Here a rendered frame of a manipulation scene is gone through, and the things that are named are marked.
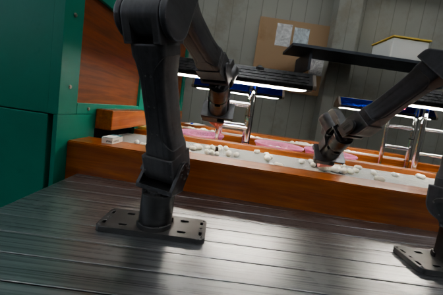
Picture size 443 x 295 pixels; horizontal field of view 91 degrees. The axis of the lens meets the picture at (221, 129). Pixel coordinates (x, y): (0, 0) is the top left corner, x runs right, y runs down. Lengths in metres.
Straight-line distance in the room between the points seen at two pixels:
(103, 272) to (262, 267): 0.24
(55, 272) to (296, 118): 3.11
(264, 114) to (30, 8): 2.76
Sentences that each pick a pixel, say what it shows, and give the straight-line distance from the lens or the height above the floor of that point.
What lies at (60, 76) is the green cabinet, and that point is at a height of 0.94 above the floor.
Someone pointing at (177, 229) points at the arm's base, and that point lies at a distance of 0.46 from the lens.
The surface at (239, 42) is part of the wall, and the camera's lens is 3.24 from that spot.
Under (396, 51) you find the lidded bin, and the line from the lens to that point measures 3.29.
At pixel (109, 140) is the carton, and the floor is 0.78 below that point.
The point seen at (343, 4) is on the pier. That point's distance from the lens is 3.58.
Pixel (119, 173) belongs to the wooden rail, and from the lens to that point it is 0.71.
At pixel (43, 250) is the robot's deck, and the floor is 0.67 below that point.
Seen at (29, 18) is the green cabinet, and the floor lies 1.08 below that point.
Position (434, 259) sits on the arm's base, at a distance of 0.66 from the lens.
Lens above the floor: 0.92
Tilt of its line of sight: 5 degrees down
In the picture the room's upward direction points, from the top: 8 degrees clockwise
